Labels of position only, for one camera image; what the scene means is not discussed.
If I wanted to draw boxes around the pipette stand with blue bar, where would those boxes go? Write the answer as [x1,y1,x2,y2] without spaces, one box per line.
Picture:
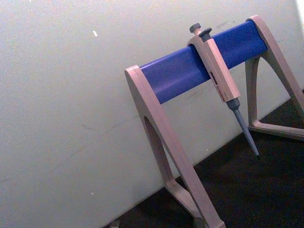
[124,15,304,228]

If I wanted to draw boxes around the cream pipette with grey tip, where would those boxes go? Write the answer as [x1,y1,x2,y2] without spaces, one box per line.
[186,23,260,158]

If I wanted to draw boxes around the black table cloth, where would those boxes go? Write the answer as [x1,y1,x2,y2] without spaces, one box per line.
[102,89,304,228]

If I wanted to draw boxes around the plain pale wall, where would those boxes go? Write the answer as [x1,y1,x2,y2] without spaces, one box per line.
[0,0,304,228]

